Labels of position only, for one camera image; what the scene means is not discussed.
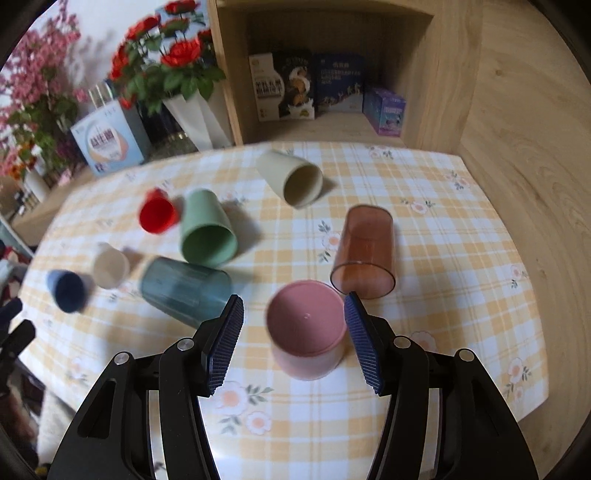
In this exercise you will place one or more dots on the purple box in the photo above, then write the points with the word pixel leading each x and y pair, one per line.
pixel 385 110

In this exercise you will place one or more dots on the blue and white box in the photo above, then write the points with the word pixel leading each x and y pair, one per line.
pixel 108 143

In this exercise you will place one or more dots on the black printed box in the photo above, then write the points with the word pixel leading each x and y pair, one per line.
pixel 298 83

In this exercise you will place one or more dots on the white carton box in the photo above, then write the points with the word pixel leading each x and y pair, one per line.
pixel 263 87

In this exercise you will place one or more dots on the green cup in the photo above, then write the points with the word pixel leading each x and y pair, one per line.
pixel 203 217

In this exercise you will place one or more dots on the beige cup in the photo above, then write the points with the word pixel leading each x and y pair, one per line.
pixel 272 170

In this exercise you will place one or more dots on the red rose bouquet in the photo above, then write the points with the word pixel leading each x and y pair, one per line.
pixel 175 55

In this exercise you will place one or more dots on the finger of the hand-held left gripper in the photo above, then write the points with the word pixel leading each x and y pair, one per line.
pixel 18 337

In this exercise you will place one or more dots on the wooden shelf cabinet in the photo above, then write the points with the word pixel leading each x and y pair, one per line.
pixel 461 92

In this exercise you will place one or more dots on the yellow checked floral tablecloth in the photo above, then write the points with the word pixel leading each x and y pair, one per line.
pixel 438 277

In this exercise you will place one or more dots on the pink cup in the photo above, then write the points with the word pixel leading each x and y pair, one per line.
pixel 304 323

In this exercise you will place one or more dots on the pink blossom plant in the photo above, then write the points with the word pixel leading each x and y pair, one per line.
pixel 37 92

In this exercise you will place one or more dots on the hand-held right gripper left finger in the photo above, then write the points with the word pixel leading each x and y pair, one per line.
pixel 226 341

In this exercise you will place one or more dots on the teal transparent cup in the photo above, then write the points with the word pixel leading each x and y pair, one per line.
pixel 180 286

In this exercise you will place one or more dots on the dark blue box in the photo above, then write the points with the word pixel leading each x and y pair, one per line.
pixel 339 83

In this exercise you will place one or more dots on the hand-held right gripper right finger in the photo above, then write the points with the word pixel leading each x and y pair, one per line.
pixel 362 341

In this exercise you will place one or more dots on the red cup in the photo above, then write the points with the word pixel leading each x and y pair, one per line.
pixel 157 217

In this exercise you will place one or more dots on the white vase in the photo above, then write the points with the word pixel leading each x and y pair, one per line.
pixel 198 124

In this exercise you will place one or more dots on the navy blue cup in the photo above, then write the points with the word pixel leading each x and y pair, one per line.
pixel 69 290

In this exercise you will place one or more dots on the dark glass vase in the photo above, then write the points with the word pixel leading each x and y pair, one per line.
pixel 161 129

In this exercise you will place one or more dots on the brown transparent cup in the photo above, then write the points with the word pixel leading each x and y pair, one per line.
pixel 364 244

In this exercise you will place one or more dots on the small white cup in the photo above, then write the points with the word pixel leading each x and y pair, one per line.
pixel 108 267

